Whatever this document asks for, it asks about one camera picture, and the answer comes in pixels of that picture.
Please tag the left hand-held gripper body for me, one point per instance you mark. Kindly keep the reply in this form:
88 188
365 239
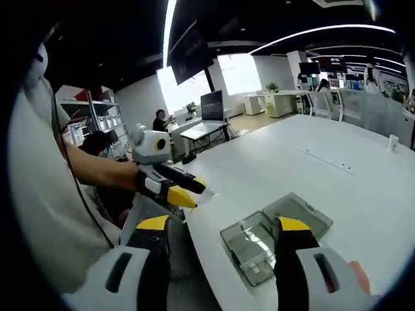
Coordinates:
150 145

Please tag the person's right hand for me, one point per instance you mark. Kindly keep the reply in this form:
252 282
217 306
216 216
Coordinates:
361 277

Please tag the white paper cup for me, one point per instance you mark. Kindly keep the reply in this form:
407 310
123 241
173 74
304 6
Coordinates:
393 142

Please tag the person's left hand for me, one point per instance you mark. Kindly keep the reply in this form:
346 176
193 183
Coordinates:
131 176

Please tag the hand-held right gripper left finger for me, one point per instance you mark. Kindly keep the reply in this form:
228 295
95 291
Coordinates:
116 282

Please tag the grey mesh office chair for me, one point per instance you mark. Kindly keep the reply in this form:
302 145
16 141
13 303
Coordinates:
146 210

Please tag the potted green plant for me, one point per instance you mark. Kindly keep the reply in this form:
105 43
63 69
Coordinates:
272 87

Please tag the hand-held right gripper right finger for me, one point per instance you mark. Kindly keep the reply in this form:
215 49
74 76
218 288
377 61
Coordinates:
311 278

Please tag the hanging black screen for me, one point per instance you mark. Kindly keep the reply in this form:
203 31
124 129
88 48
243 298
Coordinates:
189 55

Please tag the black computer monitor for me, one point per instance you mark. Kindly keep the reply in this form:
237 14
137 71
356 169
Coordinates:
212 105

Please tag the metal storage shelf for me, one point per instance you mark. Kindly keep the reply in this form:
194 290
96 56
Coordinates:
97 110

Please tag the person's light shirt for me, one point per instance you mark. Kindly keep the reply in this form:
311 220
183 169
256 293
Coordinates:
42 178

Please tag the grey transparent guide fixture box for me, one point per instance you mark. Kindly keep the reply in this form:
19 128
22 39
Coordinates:
291 210

